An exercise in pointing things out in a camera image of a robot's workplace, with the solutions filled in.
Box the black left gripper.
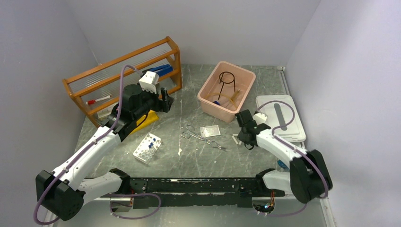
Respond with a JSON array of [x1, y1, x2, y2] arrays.
[[133, 85, 174, 120]]

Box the white clay triangle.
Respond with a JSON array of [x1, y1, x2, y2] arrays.
[[232, 134, 242, 146]]

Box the brown bristle tube brush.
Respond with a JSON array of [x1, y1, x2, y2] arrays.
[[231, 90, 241, 102]]

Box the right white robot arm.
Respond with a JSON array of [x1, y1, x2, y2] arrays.
[[235, 110, 333, 204]]

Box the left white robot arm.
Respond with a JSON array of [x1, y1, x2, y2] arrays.
[[33, 84, 174, 225]]

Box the yellow foam tray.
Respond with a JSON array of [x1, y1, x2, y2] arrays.
[[130, 110, 159, 134]]

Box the blue black stapler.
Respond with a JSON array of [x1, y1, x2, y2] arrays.
[[149, 64, 173, 77]]

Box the white plastic bin lid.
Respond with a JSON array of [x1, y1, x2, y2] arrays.
[[256, 95, 306, 142]]

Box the pink plastic bin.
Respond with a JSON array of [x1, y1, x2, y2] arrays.
[[197, 61, 256, 123]]

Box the test tube in rack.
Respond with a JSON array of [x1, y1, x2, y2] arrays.
[[148, 145, 155, 157]]

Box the white test tube rack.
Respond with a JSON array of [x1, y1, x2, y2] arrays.
[[133, 133, 162, 164]]

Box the white box on shelf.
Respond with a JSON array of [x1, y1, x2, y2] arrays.
[[97, 105, 113, 119]]

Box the orange wooden shelf rack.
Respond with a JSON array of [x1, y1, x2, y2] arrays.
[[62, 36, 183, 127]]

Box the red white marker pen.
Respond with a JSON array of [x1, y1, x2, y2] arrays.
[[86, 95, 111, 105]]

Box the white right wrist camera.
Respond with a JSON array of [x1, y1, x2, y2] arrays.
[[253, 113, 268, 125]]

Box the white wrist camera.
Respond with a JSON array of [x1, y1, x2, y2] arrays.
[[139, 71, 159, 94], [253, 113, 268, 125]]

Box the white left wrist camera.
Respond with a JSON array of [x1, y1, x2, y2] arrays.
[[139, 71, 159, 94]]

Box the white wire gauze square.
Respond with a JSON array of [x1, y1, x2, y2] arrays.
[[200, 125, 221, 138]]

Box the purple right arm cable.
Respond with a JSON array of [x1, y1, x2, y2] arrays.
[[255, 100, 330, 218]]

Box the black wire tripod stand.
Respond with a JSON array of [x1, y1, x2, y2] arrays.
[[218, 71, 236, 100]]

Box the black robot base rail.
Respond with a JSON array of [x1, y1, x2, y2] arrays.
[[114, 177, 285, 209]]

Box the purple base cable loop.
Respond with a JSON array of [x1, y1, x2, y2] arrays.
[[109, 192, 162, 220]]

